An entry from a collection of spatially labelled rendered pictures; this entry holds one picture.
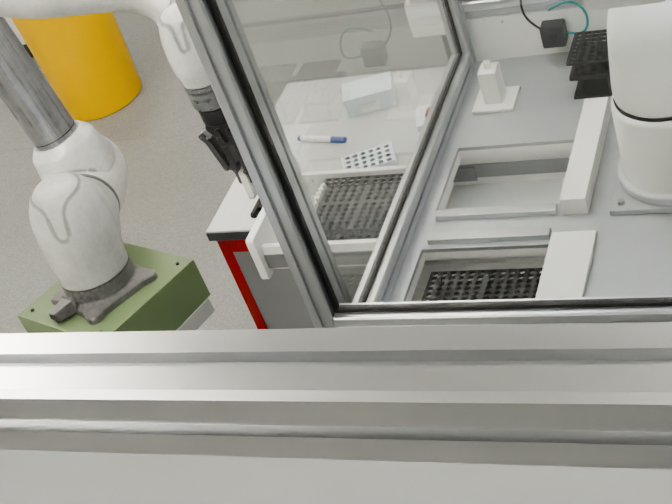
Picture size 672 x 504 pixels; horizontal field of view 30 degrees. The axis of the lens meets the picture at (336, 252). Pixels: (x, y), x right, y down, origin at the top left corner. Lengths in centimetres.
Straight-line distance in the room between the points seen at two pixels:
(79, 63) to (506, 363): 477
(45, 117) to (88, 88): 255
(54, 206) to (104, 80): 271
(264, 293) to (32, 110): 74
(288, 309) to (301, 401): 258
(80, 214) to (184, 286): 29
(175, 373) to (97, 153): 224
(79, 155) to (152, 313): 37
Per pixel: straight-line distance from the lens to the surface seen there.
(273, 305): 307
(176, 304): 270
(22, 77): 269
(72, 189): 259
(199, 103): 248
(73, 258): 260
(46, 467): 62
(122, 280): 266
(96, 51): 520
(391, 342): 49
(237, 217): 296
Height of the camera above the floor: 237
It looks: 36 degrees down
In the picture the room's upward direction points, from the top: 22 degrees counter-clockwise
